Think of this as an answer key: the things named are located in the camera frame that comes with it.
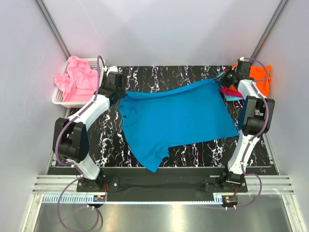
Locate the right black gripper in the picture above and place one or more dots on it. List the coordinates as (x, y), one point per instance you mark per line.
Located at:
(221, 79)

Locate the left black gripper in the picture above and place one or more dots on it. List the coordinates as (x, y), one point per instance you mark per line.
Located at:
(123, 94)

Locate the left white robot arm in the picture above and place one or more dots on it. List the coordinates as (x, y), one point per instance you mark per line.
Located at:
(71, 143)

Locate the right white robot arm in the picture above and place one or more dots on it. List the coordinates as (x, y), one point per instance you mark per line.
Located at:
(255, 117)

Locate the magenta folded t-shirt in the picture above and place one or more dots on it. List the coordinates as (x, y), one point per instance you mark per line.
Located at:
(226, 87)

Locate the light blue folded t-shirt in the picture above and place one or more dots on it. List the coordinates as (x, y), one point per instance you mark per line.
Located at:
(234, 97)

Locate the white plastic basket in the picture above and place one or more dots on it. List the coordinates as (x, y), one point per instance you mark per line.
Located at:
(57, 95)

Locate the orange folded t-shirt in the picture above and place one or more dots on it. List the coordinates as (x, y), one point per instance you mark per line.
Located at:
(258, 73)

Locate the pink t-shirt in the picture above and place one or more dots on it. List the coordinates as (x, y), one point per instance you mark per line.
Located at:
(80, 81)

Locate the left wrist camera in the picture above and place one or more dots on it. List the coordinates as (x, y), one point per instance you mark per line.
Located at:
(110, 69)

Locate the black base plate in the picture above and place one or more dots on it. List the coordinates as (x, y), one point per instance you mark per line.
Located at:
(139, 185)

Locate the aluminium rail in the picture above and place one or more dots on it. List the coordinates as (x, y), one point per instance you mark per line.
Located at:
(64, 189)

